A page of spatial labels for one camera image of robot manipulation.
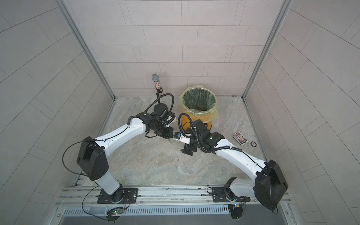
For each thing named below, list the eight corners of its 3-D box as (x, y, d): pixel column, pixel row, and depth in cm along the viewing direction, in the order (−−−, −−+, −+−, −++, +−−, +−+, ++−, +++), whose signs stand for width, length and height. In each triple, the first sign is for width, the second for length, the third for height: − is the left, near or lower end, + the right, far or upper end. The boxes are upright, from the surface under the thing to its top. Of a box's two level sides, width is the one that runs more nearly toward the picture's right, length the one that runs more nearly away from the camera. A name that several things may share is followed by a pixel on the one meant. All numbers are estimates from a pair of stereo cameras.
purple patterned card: (241, 145, 91) (242, 144, 89) (232, 136, 95) (233, 134, 94) (247, 141, 93) (248, 140, 91) (237, 132, 97) (238, 131, 95)
